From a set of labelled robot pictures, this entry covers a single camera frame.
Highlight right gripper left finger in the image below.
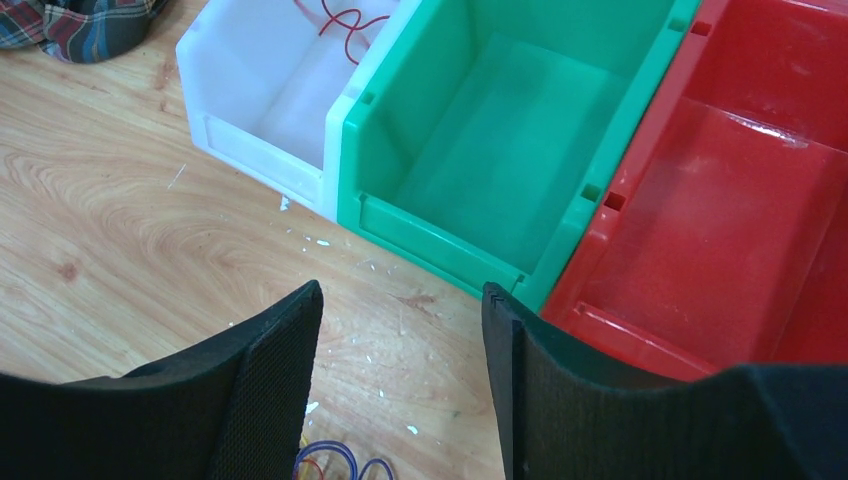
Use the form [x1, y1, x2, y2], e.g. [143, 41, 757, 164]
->
[1, 281, 324, 479]

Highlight green plastic bin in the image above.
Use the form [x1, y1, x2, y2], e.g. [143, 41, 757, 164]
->
[337, 0, 698, 310]

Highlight plaid flannel shirt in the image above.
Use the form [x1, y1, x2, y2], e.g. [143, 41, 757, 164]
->
[1, 0, 168, 64]

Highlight red wire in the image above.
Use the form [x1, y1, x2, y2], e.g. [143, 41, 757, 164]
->
[291, 0, 399, 66]

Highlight coloured wire bundle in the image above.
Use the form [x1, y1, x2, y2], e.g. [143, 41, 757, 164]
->
[294, 433, 395, 480]

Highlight white plastic bin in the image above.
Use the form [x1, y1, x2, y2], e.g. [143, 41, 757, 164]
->
[176, 0, 417, 220]

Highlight red plastic bin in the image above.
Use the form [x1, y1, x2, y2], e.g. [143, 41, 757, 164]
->
[541, 0, 847, 381]

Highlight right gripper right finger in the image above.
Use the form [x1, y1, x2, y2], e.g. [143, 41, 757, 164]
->
[481, 283, 847, 479]

